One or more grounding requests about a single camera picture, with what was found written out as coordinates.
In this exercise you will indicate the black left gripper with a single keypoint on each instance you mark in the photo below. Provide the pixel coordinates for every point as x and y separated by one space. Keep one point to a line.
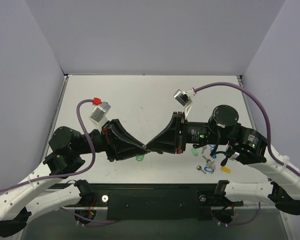
107 143

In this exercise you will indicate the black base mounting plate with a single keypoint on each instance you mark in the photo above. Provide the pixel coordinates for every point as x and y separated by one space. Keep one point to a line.
160 201

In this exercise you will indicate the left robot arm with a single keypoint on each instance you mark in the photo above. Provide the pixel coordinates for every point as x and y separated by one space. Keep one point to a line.
73 153

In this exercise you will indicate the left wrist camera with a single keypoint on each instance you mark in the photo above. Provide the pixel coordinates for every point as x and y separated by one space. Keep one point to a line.
98 115

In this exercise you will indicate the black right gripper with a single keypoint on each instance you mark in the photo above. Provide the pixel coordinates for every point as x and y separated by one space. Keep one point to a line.
180 133

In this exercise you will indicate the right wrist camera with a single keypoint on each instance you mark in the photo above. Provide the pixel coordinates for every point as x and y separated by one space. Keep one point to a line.
185 99

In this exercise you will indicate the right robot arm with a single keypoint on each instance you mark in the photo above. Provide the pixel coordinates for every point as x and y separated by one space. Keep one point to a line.
236 142

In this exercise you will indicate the silver key cluster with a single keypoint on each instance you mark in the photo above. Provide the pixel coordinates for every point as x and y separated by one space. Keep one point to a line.
209 163

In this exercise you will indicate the blue tag key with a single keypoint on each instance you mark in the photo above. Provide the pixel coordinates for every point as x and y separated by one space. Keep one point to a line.
206 169

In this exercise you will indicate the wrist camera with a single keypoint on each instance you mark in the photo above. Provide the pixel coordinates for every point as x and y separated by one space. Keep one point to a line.
185 99
98 115

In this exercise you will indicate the yellow key tag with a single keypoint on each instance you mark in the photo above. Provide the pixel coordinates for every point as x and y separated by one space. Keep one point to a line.
225 169

